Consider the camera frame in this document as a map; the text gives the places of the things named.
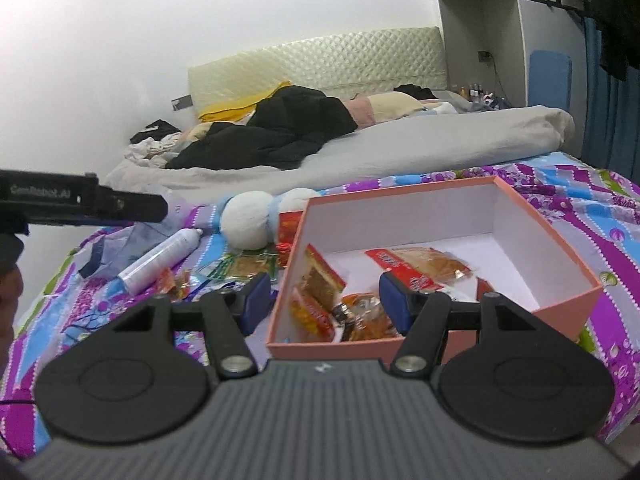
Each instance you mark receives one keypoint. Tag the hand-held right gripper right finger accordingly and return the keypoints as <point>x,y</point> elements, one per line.
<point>392,300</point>

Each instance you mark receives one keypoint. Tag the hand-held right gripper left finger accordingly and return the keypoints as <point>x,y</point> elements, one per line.
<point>257,300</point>

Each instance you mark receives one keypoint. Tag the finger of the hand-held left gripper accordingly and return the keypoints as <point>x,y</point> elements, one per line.
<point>135,206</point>

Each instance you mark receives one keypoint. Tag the clear brown snack packet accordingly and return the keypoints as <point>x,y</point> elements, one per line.
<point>367,317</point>

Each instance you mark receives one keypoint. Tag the green-edged snack packet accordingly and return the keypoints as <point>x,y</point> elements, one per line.
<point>245,266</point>

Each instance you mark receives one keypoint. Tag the red brown snack packet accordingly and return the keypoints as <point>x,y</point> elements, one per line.
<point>425,262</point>

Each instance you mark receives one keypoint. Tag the red yellow snack packet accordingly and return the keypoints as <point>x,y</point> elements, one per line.
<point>312,315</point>

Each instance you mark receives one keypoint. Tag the red-edged jerky snack packet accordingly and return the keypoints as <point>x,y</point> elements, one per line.
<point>320,277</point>

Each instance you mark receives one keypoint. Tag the red gold snack packet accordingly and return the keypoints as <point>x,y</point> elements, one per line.
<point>289,232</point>

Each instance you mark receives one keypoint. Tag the small orange candy packet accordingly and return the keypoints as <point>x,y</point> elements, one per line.
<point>175,284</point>

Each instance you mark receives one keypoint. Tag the small red snack packet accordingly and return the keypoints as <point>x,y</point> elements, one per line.
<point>484,287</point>

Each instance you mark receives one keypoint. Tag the pink cardboard box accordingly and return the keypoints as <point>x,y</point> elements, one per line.
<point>525,260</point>

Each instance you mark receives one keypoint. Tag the person's left hand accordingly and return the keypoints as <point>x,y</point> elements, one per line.
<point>10,295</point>

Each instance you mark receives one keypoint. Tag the clear plastic bag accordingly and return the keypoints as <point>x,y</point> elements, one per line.
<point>135,240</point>

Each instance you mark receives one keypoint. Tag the white spray bottle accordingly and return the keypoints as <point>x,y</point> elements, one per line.
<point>160,260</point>

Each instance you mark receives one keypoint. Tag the white clothes pile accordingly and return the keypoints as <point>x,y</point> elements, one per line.
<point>150,147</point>

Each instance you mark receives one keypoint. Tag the black clothes pile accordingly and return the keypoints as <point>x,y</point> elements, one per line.
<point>152,130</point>

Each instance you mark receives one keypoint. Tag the white plush toy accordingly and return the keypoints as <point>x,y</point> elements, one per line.
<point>245,222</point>

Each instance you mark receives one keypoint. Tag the yellow pillow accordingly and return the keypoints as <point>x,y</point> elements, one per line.
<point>225,110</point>

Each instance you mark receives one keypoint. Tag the grey blanket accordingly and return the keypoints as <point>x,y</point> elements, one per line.
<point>425,150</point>

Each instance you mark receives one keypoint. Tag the black jacket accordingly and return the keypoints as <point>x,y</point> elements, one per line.
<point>280,125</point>

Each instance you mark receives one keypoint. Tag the pink pillow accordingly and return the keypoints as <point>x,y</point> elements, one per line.
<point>360,112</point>

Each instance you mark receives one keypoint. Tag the cream pillow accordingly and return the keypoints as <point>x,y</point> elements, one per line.
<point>395,105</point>

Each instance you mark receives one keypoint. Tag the floral bedsheet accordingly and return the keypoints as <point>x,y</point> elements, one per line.
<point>575,220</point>

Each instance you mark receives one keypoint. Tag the black garment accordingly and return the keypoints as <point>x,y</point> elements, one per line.
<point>415,91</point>

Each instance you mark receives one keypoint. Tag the group of small bottles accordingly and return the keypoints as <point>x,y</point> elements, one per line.
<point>472,92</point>

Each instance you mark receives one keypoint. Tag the cream quilted headboard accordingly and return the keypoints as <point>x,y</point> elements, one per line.
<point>325,55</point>

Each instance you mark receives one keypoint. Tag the blue padded board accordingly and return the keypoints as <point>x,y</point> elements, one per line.
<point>550,80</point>

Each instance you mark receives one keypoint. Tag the blue curtain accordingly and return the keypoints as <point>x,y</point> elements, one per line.
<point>610,125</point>

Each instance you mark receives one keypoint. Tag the black hanging coat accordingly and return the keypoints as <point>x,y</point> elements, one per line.
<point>620,20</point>

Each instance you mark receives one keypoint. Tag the grey wall socket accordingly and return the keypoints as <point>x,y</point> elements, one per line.
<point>181,102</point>

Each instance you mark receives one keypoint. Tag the black wall socket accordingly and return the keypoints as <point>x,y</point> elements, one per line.
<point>483,56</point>

